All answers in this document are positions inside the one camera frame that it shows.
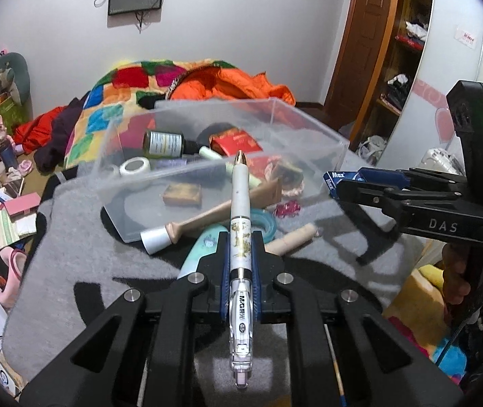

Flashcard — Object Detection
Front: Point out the grey blanket with black pattern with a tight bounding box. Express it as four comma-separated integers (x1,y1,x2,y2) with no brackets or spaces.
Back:
2,159,437,391

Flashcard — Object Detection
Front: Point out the white basket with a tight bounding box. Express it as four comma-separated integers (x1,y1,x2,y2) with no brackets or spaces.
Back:
420,148,465,174

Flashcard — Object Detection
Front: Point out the dark purple garment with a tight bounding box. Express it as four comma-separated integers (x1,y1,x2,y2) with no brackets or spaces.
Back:
36,98,85,173

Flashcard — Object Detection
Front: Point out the white pen with gold print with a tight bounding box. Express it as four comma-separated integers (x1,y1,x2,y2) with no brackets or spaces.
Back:
229,150,253,391

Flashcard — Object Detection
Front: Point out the white gauze tape roll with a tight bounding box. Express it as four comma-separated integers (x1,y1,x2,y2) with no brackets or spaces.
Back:
118,157,152,177

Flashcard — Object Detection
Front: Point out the dark green labelled bottle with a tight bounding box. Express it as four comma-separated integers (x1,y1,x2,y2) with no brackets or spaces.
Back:
142,131,202,157

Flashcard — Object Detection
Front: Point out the orange jacket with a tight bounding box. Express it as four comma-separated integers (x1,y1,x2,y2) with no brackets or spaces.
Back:
169,68,296,106

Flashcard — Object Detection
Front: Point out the pink box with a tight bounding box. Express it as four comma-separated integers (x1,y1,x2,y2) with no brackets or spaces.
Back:
3,192,42,217

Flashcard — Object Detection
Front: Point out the white wardrobe door with hearts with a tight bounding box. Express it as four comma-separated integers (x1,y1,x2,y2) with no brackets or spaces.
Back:
377,0,483,179

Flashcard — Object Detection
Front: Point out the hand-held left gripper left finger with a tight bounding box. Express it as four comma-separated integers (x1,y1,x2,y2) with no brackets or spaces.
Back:
21,230,231,407

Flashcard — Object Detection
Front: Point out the red and white sticker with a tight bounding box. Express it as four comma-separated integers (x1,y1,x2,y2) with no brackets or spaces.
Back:
460,29,480,49

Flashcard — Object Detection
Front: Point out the red garment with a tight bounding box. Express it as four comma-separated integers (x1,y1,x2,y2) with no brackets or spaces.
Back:
15,106,70,151

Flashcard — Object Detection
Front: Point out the teal tube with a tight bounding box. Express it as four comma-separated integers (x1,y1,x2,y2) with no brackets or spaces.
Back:
177,226,230,281

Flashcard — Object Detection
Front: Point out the wooden shelf unit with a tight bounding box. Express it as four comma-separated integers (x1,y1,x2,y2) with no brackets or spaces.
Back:
369,0,435,157

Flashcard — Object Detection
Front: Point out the colourful patchwork blanket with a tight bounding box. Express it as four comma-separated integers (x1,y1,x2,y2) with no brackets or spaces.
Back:
63,58,242,170

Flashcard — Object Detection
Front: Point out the wooden pencil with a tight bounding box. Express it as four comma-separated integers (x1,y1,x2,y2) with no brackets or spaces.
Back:
324,324,347,407

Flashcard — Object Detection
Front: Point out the brown and pink hair accessory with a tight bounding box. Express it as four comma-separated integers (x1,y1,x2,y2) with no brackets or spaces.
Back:
267,159,306,198

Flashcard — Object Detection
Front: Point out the wooden door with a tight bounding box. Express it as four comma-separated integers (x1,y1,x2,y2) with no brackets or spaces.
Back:
324,0,407,136

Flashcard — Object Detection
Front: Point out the teal tape roll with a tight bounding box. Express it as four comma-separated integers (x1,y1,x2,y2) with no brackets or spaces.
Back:
245,209,279,243

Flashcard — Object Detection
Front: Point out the red gold packet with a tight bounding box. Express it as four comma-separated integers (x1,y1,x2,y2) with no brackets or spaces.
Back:
209,128,264,156

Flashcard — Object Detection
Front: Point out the pink rabbit toy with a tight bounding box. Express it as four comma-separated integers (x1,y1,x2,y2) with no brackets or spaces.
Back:
0,115,17,168

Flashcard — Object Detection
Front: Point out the beige tube with white cap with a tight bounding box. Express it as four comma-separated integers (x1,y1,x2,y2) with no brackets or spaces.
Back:
140,177,283,256

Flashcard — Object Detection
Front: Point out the tan eraser block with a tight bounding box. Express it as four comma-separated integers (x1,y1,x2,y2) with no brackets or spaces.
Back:
162,183,203,208

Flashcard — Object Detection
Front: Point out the red bead hair tie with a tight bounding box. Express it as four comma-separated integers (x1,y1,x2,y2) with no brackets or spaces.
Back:
274,200,302,220

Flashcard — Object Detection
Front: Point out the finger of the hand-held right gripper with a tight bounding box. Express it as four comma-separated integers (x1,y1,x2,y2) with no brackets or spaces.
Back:
358,167,467,193
330,178,408,266

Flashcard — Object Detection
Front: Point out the clear plastic storage box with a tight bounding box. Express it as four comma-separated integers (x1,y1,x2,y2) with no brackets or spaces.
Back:
90,97,349,244

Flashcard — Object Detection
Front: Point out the person's right hand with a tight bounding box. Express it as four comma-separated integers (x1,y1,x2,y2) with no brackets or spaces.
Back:
442,244,475,318

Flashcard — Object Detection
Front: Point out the dark tube with script print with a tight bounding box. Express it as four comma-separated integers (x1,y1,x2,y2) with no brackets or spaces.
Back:
188,162,236,181

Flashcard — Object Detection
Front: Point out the pink cup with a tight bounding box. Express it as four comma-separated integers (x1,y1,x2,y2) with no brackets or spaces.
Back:
0,249,28,310

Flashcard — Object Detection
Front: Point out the small blue box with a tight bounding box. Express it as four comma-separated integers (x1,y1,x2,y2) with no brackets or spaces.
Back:
324,171,367,191

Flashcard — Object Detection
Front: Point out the beige cosmetic stick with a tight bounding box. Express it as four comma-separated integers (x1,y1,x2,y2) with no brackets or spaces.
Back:
266,223,321,257

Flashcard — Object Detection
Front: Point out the white bag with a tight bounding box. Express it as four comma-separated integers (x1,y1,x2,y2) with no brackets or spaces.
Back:
358,136,388,166

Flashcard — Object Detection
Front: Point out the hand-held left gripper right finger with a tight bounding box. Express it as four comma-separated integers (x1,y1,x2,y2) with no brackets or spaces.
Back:
252,230,463,407

